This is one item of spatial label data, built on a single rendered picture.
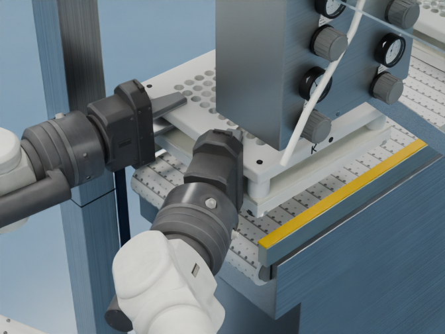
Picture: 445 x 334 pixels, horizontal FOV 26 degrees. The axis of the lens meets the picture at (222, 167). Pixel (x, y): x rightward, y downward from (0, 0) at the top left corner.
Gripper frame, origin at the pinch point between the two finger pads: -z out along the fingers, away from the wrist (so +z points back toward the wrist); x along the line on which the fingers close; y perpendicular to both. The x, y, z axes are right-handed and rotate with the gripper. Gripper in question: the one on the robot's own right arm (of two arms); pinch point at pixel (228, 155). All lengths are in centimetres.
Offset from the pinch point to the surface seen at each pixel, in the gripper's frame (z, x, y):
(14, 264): -61, 97, -74
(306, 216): -1.7, 9.1, 9.7
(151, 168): -9.8, 12.8, -14.1
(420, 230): -31, 35, 23
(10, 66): -144, 97, -115
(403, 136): -27.4, 13.3, 18.8
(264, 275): 3.9, 15.2, 5.8
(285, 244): 2.7, 10.3, 8.0
